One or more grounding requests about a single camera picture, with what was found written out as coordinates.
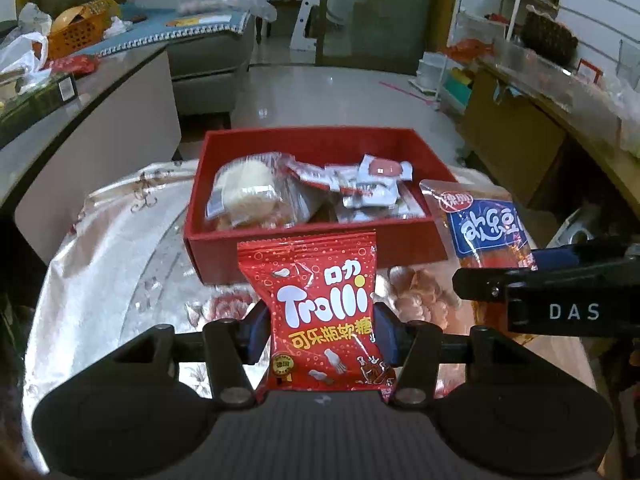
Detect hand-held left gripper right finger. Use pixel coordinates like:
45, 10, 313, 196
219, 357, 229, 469
372, 301, 596, 408

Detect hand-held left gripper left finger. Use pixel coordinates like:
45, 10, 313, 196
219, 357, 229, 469
47, 302, 271, 408

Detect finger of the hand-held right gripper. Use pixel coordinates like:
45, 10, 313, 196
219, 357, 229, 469
451, 265, 640, 303
532, 239, 640, 272

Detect blue and orange snack packet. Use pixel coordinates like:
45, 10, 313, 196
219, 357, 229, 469
419, 179, 540, 346

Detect red gummy candy packet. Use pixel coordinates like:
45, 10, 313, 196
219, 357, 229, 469
236, 231, 398, 401

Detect red cardboard box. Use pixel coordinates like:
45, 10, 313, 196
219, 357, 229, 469
182, 128, 458, 286

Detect small white snack packet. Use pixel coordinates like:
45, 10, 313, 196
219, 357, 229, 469
341, 180, 401, 209

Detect clear packet with round bread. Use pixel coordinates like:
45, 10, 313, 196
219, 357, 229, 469
207, 155, 301, 231

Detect white packet with red oval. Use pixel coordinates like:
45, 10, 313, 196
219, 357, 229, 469
357, 154, 413, 182

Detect small red and white packet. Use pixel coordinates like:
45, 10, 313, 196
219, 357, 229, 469
281, 157, 360, 192

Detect clear film roll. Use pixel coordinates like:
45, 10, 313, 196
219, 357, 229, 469
555, 207, 601, 251

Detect wooden cabinet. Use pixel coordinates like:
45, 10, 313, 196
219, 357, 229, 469
457, 57, 640, 311

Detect beige floral tablecloth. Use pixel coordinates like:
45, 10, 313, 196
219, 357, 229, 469
22, 160, 601, 441

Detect clear plastic trays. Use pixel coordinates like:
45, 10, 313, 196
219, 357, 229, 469
480, 35, 640, 156

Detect white plastic drawer unit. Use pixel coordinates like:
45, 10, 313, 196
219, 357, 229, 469
415, 51, 476, 116

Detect pink fly swatter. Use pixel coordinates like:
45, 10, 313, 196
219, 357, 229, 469
378, 80, 441, 108

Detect dark woven basket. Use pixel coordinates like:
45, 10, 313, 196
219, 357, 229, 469
520, 10, 581, 66

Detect red orange plastic bag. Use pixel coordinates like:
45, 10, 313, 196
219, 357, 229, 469
442, 37, 496, 63

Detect grey side table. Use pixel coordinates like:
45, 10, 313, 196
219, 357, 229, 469
0, 42, 183, 266

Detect grey green sofa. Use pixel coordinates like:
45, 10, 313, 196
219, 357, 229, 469
165, 7, 256, 116

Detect glass sliding door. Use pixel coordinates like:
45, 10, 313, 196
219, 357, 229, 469
315, 0, 461, 68

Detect white perforated board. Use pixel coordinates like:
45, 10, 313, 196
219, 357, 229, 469
290, 0, 326, 53

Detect dark green box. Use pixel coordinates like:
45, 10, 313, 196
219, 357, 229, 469
0, 71, 77, 136

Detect blue sofa blanket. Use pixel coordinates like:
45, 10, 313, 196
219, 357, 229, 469
95, 7, 251, 58

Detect red crumpled packet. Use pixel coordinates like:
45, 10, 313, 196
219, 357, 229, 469
50, 55, 101, 77

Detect white crumpled tissue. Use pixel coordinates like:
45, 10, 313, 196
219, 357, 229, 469
102, 16, 133, 40

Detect orange plastic basket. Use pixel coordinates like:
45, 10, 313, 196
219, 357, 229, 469
47, 12, 108, 58

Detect yellow patterned bag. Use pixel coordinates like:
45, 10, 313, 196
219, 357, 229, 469
50, 0, 123, 28

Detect white plastic bag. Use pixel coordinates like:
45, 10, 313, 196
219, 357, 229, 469
0, 32, 48, 83

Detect clear plastic bag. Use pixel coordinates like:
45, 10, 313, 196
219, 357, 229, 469
17, 2, 53, 36

